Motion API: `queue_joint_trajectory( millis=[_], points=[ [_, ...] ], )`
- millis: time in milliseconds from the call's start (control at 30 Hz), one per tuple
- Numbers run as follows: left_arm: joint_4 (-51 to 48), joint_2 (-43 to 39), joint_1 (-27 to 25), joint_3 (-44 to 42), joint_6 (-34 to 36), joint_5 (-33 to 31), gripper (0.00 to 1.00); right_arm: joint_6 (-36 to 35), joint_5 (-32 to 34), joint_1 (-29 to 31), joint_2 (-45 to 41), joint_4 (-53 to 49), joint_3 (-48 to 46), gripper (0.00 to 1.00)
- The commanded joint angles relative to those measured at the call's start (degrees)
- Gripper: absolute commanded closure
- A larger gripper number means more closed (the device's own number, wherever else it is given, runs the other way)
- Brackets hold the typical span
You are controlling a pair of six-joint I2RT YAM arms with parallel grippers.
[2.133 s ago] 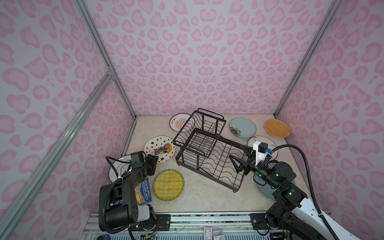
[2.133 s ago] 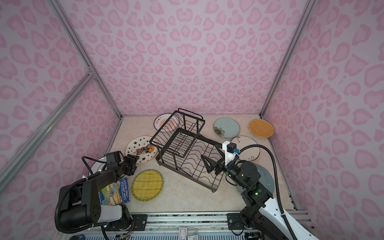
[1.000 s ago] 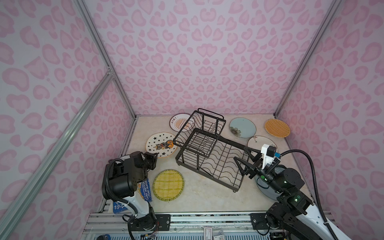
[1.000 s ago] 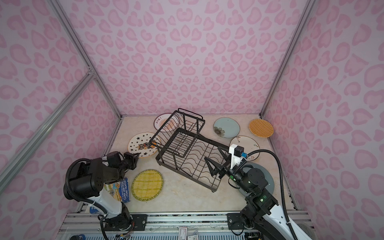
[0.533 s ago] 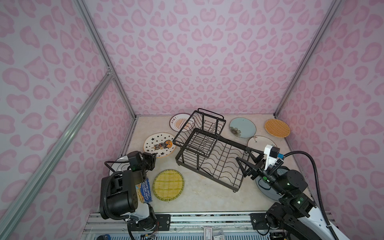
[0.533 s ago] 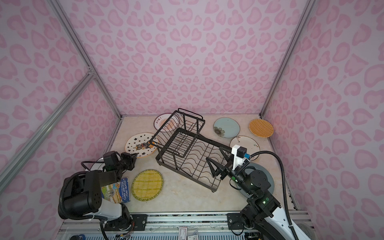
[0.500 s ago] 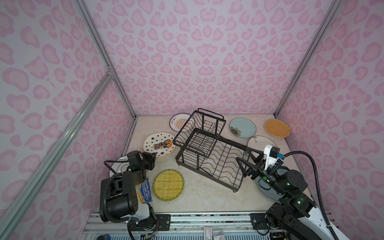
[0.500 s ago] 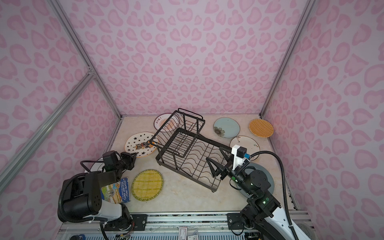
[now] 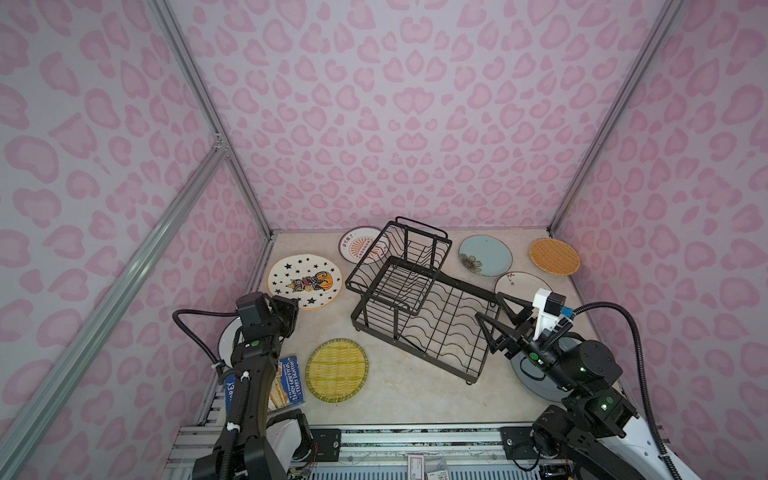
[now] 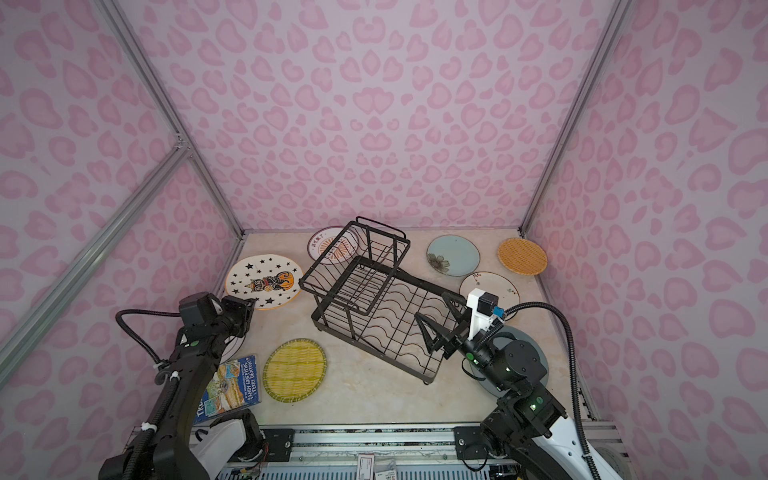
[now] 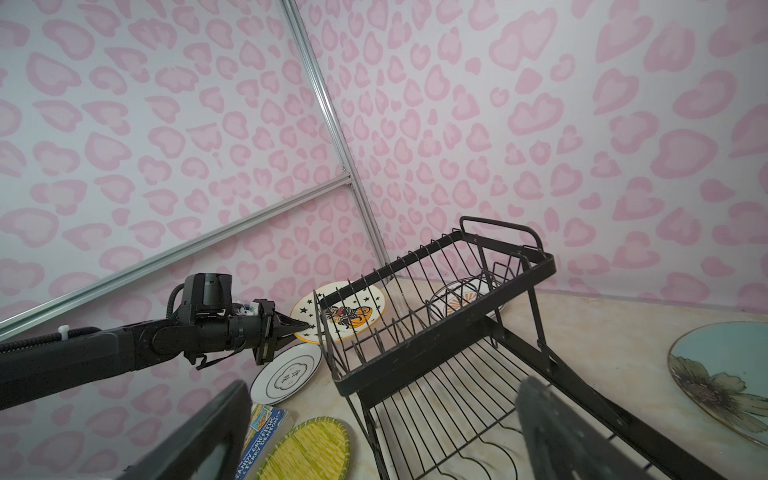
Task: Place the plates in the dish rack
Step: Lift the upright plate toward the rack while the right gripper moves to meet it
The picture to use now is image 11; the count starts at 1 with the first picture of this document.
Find aluminium frame left diagonal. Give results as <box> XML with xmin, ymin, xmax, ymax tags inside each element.
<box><xmin>1</xmin><ymin>173</ymin><xmax>356</xmax><ymax>340</ymax></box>

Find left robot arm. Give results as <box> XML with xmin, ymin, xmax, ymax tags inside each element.
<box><xmin>1</xmin><ymin>273</ymin><xmax>310</xmax><ymax>409</ymax></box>

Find black wire dish rack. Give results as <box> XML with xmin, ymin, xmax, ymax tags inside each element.
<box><xmin>316</xmin><ymin>216</ymin><xmax>716</xmax><ymax>479</ymax></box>

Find star plate yellow rim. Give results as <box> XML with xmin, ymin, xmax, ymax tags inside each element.
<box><xmin>289</xmin><ymin>281</ymin><xmax>387</xmax><ymax>344</ymax></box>

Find green woven bamboo tray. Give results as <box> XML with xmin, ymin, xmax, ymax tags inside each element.
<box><xmin>255</xmin><ymin>416</ymin><xmax>351</xmax><ymax>480</ymax></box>

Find white plate black rings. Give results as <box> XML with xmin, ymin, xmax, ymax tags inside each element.
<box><xmin>249</xmin><ymin>341</ymin><xmax>324</xmax><ymax>407</ymax></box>

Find aluminium frame left post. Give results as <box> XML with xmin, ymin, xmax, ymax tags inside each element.
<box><xmin>279</xmin><ymin>0</ymin><xmax>390</xmax><ymax>267</ymax></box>

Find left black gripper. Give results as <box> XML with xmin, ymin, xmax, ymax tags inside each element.
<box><xmin>242</xmin><ymin>299</ymin><xmax>311</xmax><ymax>365</ymax></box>

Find pale blue flower plate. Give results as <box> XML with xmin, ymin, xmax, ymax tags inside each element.
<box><xmin>667</xmin><ymin>321</ymin><xmax>767</xmax><ymax>446</ymax></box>

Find white plate orange sunburst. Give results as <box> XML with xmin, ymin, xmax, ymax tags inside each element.
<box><xmin>427</xmin><ymin>275</ymin><xmax>498</xmax><ymax>322</ymax></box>

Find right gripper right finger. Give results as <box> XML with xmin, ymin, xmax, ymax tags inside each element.
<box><xmin>515</xmin><ymin>377</ymin><xmax>650</xmax><ymax>479</ymax></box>

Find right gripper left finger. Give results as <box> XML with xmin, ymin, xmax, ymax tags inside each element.
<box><xmin>121</xmin><ymin>380</ymin><xmax>251</xmax><ymax>479</ymax></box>

